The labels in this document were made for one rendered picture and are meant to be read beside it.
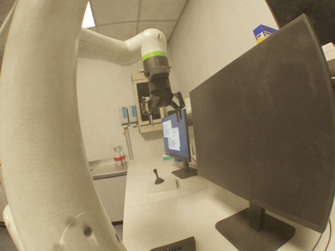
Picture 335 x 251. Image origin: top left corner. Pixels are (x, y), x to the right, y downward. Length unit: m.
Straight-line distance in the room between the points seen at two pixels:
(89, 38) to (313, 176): 0.58
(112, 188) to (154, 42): 1.68
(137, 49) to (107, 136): 1.97
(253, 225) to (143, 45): 0.72
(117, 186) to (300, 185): 1.82
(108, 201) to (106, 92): 1.60
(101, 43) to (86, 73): 2.23
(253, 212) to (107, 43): 0.71
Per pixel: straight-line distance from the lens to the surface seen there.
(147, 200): 0.94
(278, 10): 0.80
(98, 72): 2.68
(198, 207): 0.77
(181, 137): 1.08
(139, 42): 0.59
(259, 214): 0.53
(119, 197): 1.97
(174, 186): 1.02
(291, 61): 0.29
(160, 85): 0.52
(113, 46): 0.56
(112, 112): 2.46
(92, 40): 0.48
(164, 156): 2.02
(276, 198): 0.35
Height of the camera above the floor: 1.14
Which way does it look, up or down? 1 degrees up
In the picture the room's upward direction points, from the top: 10 degrees counter-clockwise
